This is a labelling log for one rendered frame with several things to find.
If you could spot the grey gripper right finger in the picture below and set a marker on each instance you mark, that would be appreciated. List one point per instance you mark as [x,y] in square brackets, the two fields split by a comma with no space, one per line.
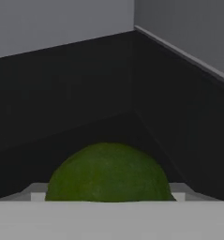
[180,191]

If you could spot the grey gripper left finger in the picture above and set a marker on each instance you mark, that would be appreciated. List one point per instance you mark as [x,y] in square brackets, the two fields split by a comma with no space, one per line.
[37,191]

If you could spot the green lime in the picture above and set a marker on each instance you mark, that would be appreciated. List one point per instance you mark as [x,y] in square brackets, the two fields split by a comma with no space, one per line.
[108,175]

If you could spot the black fridge drawer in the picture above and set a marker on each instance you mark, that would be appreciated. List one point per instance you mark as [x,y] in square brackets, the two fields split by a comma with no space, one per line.
[85,87]

